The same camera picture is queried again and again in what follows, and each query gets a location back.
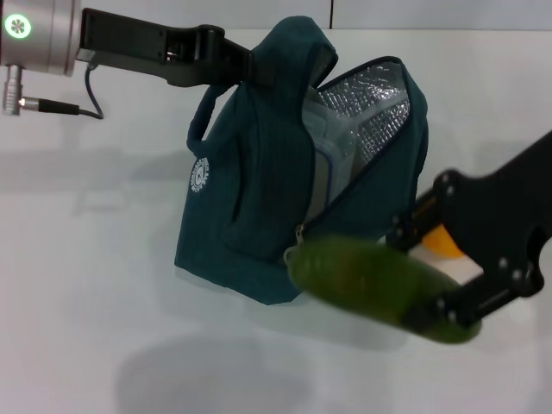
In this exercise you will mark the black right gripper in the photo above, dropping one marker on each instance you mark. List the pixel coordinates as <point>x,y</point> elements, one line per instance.
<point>496,215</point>

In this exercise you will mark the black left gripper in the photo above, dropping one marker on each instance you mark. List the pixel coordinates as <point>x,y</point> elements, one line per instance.
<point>138,45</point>

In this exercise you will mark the orange pear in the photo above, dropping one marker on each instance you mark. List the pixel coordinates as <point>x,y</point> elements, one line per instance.
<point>440,243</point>

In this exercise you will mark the green cucumber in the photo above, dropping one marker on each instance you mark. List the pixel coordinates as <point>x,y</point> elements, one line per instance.
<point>358,276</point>

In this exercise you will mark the teal insulated lunch bag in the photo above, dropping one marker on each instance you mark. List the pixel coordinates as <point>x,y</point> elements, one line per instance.
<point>259,181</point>

